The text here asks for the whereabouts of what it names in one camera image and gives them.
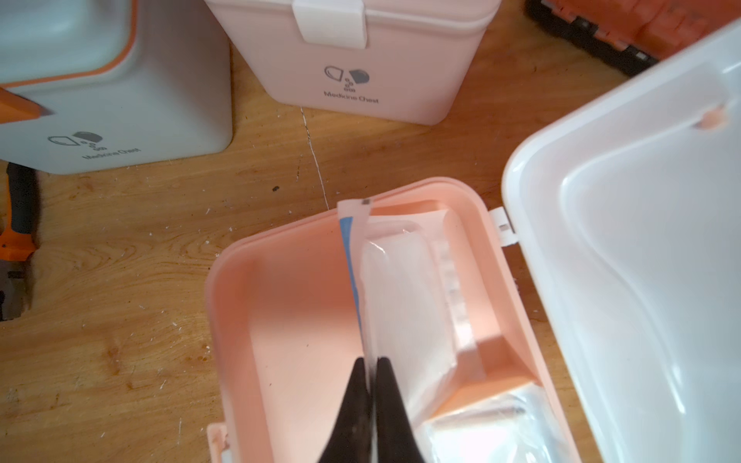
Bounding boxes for pink medicine chest box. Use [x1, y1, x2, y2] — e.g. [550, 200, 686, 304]
[208, 1, 500, 125]

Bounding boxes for red plastic tool case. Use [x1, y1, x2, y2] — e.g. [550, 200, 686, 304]
[525, 0, 740, 77]

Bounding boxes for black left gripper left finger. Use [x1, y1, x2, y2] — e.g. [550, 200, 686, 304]
[318, 357, 371, 463]

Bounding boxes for gauze packet clear wrapper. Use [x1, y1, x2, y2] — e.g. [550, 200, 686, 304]
[338, 199, 484, 424]

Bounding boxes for grey orange medicine chest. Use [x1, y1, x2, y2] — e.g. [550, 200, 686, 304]
[1, 1, 233, 175]

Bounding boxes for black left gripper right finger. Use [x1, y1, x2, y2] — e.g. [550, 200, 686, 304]
[374, 357, 425, 463]

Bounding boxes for orange handled pliers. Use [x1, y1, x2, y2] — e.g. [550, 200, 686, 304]
[1, 163, 40, 321]

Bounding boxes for white pink first aid kit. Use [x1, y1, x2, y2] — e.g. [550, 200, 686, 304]
[205, 16, 741, 463]

